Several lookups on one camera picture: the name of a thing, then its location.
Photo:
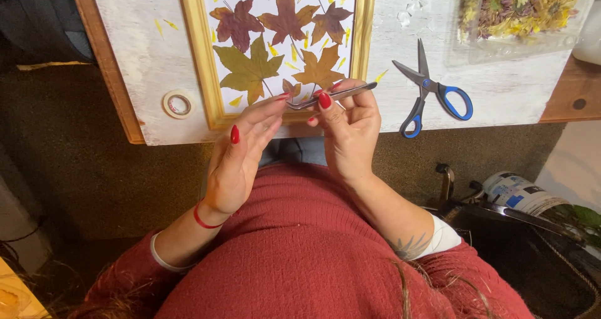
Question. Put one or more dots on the person's right hand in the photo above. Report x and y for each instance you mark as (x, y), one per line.
(350, 140)

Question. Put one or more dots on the person's left hand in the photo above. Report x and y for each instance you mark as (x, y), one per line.
(230, 173)

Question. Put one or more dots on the silver metal tweezers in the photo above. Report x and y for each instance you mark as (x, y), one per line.
(328, 97)

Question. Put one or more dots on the person's blue jeans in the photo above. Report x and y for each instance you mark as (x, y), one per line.
(293, 151)

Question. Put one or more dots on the orange brown maple leaf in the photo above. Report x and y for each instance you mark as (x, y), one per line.
(321, 68)

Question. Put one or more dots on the small brown pressed leaf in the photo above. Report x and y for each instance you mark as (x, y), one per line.
(291, 87)

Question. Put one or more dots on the white backing paper sheet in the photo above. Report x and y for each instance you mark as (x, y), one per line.
(220, 93)

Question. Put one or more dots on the white tape roll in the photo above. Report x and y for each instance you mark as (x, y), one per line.
(169, 104)

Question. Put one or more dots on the blue and grey scissors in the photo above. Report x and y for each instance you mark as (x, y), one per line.
(425, 84)

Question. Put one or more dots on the olive green maple leaf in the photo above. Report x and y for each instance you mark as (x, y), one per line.
(246, 70)

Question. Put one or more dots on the person's red knit sweater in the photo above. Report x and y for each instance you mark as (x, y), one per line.
(300, 253)

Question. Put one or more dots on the dark brown maple leaf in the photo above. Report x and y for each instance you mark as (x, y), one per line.
(331, 22)

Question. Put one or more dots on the reddish brown maple leaf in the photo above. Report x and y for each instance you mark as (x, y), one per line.
(287, 16)

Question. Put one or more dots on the clear plastic scraps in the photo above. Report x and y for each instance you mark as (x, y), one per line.
(406, 9)

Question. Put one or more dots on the dark red maple leaf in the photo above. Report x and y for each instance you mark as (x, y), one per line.
(237, 24)

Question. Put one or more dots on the rolled printed paper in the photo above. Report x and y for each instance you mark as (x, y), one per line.
(516, 192)

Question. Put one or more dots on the black bag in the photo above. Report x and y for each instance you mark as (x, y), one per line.
(507, 258)

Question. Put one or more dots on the clear tray of dried flowers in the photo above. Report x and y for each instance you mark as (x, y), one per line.
(521, 9)

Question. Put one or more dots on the dark fabric chair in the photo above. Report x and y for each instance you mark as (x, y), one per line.
(42, 18)

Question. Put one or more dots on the green plant leaves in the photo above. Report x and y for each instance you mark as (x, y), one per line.
(584, 218)

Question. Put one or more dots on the white plastic container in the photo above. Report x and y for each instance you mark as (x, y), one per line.
(589, 42)

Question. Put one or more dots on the light wooden picture frame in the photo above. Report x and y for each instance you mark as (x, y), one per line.
(202, 60)

